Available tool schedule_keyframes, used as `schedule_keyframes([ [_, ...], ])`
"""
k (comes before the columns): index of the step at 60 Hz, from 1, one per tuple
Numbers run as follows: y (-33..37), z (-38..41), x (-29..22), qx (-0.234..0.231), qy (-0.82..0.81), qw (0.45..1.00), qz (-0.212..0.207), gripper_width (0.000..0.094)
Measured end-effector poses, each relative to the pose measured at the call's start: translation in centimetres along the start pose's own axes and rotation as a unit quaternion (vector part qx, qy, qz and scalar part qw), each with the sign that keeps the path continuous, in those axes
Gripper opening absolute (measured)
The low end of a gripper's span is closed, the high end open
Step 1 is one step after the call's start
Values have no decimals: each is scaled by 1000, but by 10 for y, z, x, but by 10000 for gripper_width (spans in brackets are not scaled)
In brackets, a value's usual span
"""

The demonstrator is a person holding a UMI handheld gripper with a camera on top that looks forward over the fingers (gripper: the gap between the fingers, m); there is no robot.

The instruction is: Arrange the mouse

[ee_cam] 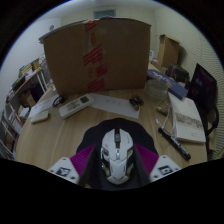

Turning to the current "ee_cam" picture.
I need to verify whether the blue flat box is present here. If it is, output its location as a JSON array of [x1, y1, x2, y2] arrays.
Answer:
[[147, 68, 189, 100]]

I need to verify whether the white plain paper sheet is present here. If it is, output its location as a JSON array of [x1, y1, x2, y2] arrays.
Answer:
[[89, 93, 141, 120]]

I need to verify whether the white printed paper sheet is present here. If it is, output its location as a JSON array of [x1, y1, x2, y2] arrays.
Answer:
[[28, 94, 60, 119]]

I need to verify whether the white book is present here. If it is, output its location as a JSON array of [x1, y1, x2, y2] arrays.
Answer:
[[167, 92, 207, 144]]

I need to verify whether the white gaming computer mouse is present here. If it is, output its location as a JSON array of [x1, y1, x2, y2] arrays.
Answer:
[[100, 128, 135, 185]]

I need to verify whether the black coiled cable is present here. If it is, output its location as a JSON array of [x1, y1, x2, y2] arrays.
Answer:
[[51, 95, 67, 108]]

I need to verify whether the small dark brown gadget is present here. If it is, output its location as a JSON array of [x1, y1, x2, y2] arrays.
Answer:
[[129, 95, 145, 111]]

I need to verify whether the large brown cardboard box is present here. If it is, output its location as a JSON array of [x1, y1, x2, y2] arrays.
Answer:
[[39, 17, 152, 97]]

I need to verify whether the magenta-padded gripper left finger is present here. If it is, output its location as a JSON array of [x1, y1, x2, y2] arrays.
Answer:
[[47, 143, 96, 186]]

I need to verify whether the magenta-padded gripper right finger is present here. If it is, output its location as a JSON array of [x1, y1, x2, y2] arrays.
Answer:
[[133, 143, 183, 184]]

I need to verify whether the white remote with display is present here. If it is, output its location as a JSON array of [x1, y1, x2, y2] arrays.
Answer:
[[58, 94, 95, 120]]

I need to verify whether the clear round container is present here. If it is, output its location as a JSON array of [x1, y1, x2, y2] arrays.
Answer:
[[145, 79, 169, 100]]

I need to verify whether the small brown cardboard box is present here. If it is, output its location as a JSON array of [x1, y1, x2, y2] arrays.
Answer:
[[157, 34, 181, 69]]

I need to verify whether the dark bag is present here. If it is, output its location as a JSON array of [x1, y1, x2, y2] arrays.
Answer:
[[166, 63, 190, 84]]

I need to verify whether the thin white cable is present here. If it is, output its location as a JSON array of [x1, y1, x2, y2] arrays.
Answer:
[[153, 96, 174, 132]]

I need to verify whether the black marker pen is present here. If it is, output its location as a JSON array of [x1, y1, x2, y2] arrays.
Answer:
[[157, 127, 192, 161]]

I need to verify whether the dark monitor screen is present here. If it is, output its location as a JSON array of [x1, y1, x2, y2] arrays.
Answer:
[[186, 63, 219, 116]]

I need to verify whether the black mouse pad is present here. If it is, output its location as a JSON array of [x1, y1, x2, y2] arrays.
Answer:
[[75, 117, 159, 191]]

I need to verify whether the wooden shelf unit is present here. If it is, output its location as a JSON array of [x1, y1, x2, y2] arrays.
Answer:
[[0, 58, 51, 161]]

